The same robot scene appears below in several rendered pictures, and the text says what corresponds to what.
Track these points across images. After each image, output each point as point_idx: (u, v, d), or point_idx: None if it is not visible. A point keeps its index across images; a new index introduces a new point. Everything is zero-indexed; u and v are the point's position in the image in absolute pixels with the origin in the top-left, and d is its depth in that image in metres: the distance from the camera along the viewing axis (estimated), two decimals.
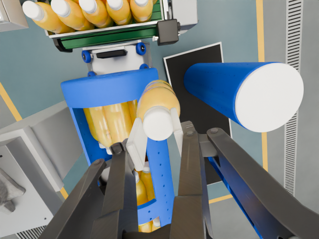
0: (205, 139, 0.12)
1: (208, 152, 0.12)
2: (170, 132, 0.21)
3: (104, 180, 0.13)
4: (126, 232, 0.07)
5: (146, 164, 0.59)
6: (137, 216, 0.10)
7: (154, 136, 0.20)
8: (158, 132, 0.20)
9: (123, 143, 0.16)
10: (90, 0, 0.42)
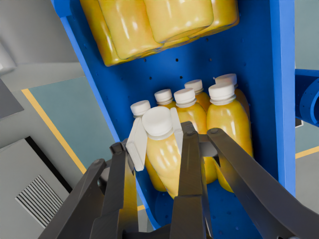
0: (205, 139, 0.12)
1: (208, 152, 0.12)
2: (168, 127, 0.19)
3: (104, 180, 0.13)
4: (126, 232, 0.07)
5: None
6: (137, 216, 0.10)
7: (150, 123, 0.19)
8: (154, 119, 0.20)
9: (123, 143, 0.16)
10: None
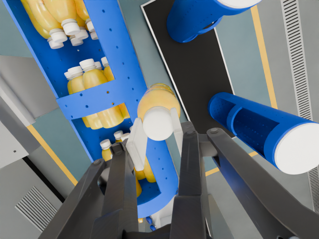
0: (205, 139, 0.12)
1: (208, 152, 0.12)
2: None
3: (104, 180, 0.13)
4: (126, 232, 0.07)
5: None
6: (137, 216, 0.10)
7: (112, 155, 0.59)
8: None
9: (123, 143, 0.16)
10: None
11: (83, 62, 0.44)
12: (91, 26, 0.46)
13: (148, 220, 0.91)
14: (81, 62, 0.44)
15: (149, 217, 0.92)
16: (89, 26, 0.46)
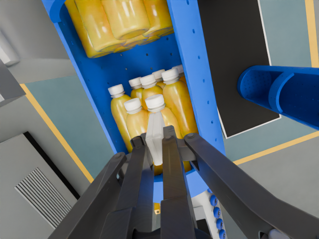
0: (182, 144, 0.13)
1: (185, 156, 0.13)
2: (136, 105, 0.37)
3: (125, 174, 0.13)
4: (126, 232, 0.07)
5: None
6: (152, 213, 0.10)
7: (127, 102, 0.37)
8: (129, 101, 0.37)
9: None
10: None
11: None
12: None
13: None
14: None
15: None
16: None
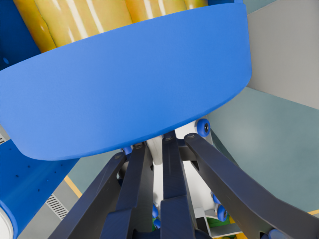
0: (182, 144, 0.13)
1: (185, 156, 0.13)
2: None
3: (125, 174, 0.13)
4: (126, 232, 0.07)
5: None
6: (152, 213, 0.10)
7: None
8: None
9: None
10: None
11: None
12: None
13: None
14: None
15: None
16: None
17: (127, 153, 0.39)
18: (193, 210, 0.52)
